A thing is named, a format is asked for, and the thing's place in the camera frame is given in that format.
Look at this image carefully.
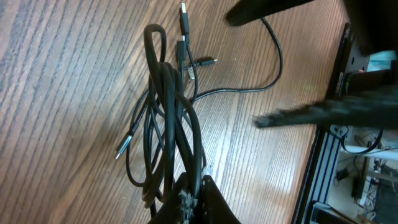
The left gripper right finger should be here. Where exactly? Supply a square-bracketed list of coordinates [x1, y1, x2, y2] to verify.
[199, 175, 241, 224]

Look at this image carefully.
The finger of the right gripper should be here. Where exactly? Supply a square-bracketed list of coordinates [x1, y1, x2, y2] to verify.
[254, 93, 397, 129]
[226, 0, 312, 26]

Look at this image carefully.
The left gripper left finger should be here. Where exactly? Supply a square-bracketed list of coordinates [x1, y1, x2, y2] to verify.
[148, 173, 190, 224]

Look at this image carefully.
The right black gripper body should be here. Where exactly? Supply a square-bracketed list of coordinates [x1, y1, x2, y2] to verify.
[343, 0, 397, 55]

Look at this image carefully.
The thin black usb cable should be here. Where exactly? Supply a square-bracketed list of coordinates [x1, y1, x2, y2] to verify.
[114, 2, 284, 188]

